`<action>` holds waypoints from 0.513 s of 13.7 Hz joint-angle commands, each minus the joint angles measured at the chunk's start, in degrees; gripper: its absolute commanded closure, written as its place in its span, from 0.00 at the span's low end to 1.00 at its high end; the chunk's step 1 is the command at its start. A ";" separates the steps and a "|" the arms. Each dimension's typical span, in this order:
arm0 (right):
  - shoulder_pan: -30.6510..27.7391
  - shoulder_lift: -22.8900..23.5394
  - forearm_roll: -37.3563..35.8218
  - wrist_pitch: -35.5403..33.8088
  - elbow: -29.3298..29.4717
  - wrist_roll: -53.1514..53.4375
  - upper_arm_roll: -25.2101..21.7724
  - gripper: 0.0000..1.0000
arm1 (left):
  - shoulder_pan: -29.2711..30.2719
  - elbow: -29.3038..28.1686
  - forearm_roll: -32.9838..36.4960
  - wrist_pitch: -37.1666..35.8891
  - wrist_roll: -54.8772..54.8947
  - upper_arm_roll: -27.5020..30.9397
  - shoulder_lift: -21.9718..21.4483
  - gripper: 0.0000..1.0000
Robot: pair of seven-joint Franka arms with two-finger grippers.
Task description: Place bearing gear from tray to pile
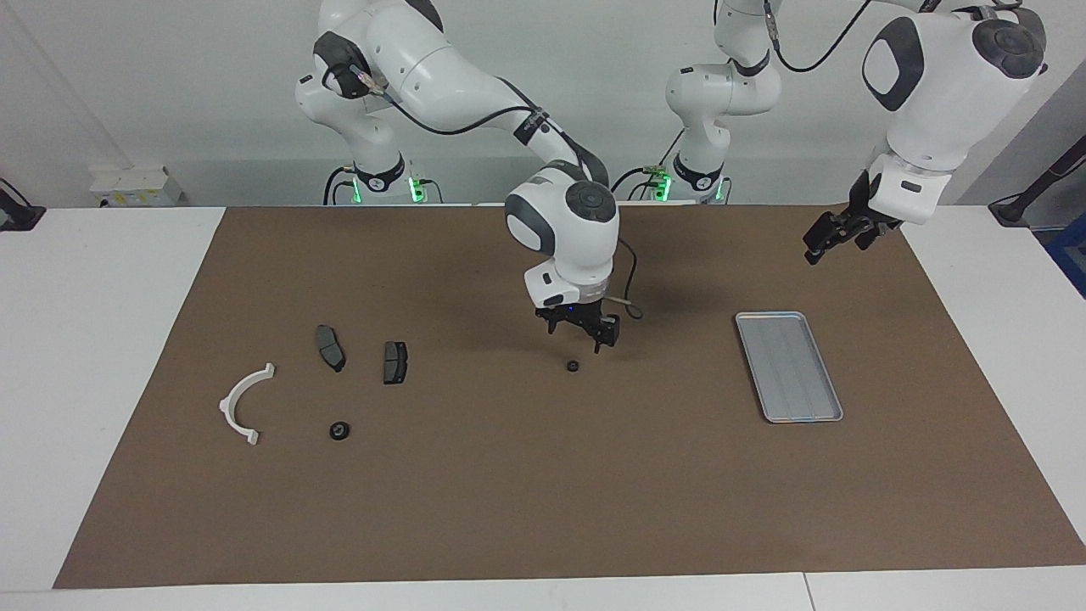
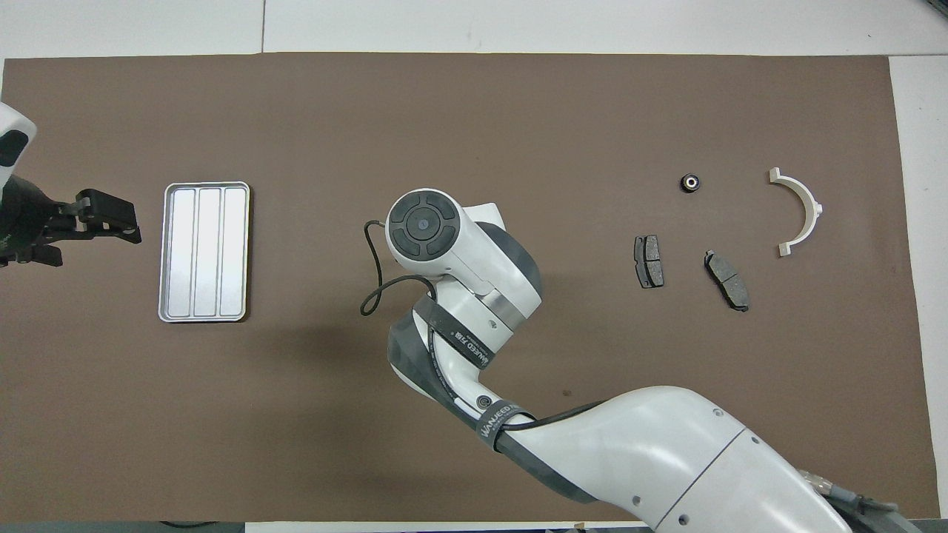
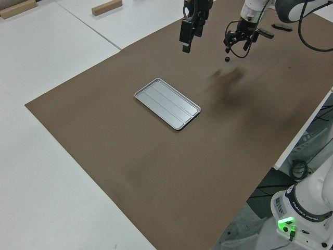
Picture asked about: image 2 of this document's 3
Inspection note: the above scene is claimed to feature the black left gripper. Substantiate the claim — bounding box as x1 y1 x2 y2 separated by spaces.
0 176 143 269

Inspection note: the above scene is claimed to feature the brown table mat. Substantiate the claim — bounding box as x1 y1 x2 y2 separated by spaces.
0 52 940 523

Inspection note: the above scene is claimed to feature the dark grey curved brake pad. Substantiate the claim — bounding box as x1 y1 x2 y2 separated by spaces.
703 249 751 312

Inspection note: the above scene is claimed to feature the silver metal tray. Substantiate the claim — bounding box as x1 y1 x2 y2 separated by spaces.
158 181 251 324

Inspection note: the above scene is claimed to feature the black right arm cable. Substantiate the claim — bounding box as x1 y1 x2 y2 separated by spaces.
361 220 615 438

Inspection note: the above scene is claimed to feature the white curved plastic bracket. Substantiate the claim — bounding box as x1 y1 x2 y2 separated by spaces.
768 167 824 258

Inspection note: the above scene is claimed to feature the dark grey rectangular brake pad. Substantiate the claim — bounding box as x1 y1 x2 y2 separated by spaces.
634 235 665 289

